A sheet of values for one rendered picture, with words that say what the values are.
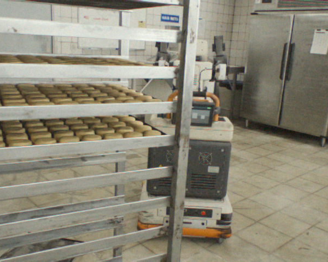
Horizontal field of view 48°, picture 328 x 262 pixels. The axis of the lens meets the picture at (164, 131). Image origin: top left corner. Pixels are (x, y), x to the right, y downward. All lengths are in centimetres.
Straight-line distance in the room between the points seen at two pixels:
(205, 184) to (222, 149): 26
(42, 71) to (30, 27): 9
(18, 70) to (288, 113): 487
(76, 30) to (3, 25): 15
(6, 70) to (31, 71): 5
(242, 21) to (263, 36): 143
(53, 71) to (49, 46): 400
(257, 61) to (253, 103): 62
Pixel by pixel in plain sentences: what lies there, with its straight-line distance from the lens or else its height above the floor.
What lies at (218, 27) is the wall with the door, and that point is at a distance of 685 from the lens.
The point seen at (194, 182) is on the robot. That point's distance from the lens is 245.
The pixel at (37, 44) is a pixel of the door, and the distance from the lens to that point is 478.
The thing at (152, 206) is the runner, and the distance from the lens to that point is 103.
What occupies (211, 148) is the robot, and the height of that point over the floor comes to 65.
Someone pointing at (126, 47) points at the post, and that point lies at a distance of 134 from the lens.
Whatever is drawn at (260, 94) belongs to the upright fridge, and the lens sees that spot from 568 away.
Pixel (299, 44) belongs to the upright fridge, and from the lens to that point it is 539.
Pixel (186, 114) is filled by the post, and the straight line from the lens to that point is 95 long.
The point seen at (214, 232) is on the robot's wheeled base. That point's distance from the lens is 251.
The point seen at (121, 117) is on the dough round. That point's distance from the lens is 118.
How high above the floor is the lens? 131
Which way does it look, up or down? 14 degrees down
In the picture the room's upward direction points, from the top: 3 degrees clockwise
